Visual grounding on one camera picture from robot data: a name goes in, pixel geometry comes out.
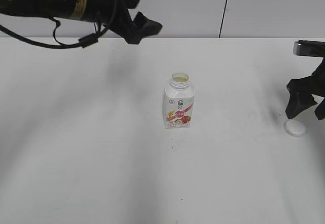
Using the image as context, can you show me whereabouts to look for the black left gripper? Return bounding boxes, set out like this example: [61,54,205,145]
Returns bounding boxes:
[1,0,163,44]

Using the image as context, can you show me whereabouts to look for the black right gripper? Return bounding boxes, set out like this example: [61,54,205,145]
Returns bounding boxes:
[285,58,325,120]

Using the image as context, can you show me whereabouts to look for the white plastic bottle cap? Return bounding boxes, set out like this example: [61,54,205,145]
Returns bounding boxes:
[284,120,307,137]

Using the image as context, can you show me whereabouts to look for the white yili changqing yogurt bottle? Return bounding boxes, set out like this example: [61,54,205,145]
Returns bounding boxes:
[162,72,194,129]

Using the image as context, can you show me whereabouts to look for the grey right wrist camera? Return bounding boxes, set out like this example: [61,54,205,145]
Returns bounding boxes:
[293,40,325,58]

